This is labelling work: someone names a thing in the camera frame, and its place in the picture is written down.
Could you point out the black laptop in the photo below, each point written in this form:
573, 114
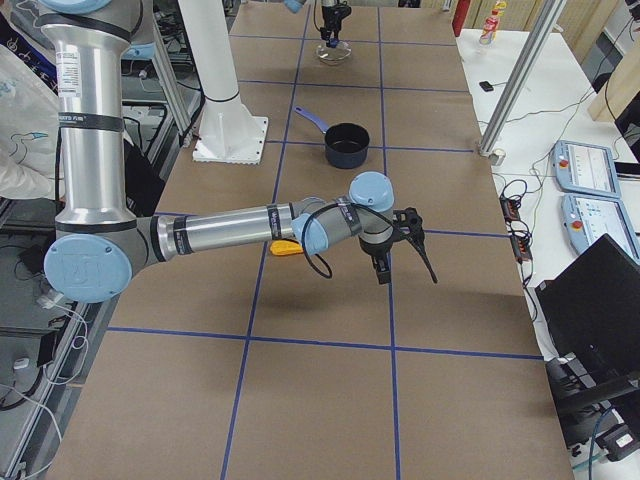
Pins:
592, 310

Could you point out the blue teach pendant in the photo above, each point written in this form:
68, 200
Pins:
585, 168
587, 218

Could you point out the dark blue saucepan purple handle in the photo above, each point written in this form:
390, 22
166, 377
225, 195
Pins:
346, 144

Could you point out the small metal cylinder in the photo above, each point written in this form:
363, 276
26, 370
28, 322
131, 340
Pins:
497, 156

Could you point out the person in white shirt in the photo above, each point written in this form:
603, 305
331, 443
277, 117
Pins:
29, 120

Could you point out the lower blue teach pendant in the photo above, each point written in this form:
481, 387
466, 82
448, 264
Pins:
587, 218

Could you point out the red printed plastic bag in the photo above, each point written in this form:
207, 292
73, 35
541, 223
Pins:
491, 23

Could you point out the second silver grey robot arm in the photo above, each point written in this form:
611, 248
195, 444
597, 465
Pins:
108, 230

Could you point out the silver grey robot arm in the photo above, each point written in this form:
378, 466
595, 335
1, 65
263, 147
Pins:
295, 6

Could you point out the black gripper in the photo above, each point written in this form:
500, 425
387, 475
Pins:
330, 14

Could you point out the black orange cable adapters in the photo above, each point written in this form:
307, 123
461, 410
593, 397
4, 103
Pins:
519, 233

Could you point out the aluminium frame post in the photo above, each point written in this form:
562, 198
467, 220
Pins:
533, 46

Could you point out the small black square pad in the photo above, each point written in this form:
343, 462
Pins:
486, 86

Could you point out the yellow corn cob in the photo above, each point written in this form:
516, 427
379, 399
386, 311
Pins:
285, 247

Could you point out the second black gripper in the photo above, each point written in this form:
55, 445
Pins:
376, 256

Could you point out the glass pot lid purple knob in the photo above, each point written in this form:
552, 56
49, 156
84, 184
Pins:
334, 54

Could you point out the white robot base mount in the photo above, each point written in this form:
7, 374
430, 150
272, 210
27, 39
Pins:
228, 132

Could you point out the upper blue teach pendant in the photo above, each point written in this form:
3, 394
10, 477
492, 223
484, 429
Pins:
585, 168

